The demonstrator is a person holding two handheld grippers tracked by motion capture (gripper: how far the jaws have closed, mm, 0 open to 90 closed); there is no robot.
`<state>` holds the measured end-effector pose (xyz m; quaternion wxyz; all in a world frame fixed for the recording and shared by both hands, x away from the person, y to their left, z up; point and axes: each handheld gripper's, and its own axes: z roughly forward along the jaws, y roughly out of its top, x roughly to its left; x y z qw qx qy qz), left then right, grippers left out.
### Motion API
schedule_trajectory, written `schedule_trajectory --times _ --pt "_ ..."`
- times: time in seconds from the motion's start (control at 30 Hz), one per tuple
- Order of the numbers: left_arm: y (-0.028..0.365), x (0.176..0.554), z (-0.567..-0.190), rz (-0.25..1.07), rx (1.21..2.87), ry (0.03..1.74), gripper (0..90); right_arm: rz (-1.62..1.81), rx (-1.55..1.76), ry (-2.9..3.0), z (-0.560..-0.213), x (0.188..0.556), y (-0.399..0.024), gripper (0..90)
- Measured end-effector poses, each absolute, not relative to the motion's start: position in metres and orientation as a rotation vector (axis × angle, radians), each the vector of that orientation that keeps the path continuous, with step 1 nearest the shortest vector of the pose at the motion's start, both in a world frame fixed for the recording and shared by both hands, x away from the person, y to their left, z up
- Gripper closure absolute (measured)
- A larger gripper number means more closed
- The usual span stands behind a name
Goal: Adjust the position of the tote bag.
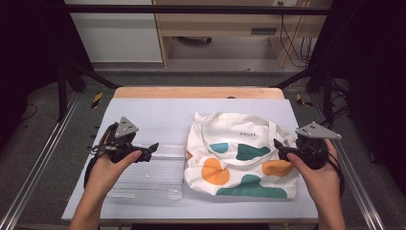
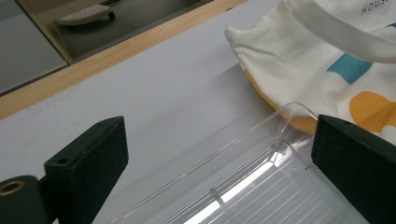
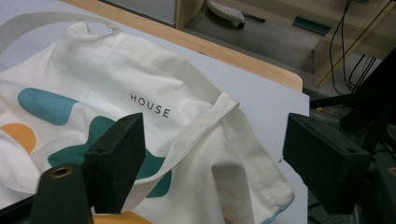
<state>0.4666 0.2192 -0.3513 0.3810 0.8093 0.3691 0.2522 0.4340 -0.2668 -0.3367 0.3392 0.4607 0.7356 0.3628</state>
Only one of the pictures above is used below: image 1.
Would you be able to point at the wooden table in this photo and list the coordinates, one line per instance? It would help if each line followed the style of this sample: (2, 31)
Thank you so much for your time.
(191, 92)

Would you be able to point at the cream tote bag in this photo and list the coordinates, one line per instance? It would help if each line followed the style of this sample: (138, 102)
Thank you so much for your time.
(239, 134)

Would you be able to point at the light wooden desk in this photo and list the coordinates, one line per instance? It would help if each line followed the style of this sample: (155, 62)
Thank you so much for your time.
(217, 24)

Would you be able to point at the person's right hand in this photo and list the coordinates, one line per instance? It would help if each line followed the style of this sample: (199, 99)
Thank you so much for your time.
(322, 185)

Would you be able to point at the white table sheet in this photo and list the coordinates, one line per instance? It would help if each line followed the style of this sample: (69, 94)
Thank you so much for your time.
(166, 118)

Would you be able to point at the clear plastic tray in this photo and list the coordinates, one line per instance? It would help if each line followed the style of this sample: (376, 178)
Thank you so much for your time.
(150, 179)

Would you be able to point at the white cabinet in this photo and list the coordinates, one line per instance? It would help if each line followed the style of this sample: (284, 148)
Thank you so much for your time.
(118, 35)

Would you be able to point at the black curtain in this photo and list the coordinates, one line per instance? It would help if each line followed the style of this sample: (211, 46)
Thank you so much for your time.
(28, 57)
(373, 64)

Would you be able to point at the aluminium rail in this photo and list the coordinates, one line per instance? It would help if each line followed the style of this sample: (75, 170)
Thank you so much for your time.
(357, 185)
(41, 153)

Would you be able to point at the person's left hand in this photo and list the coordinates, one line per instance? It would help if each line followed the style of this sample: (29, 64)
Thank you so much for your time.
(103, 174)

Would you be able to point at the black horizontal frame bar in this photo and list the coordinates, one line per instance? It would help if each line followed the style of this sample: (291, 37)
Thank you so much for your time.
(191, 9)

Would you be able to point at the black frame strut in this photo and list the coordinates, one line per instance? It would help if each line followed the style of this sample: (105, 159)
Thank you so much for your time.
(62, 92)
(327, 92)

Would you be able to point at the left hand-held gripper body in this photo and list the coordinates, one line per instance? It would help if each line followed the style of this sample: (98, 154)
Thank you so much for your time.
(123, 145)

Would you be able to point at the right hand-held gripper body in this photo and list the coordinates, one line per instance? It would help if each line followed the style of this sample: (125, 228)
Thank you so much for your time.
(314, 153)

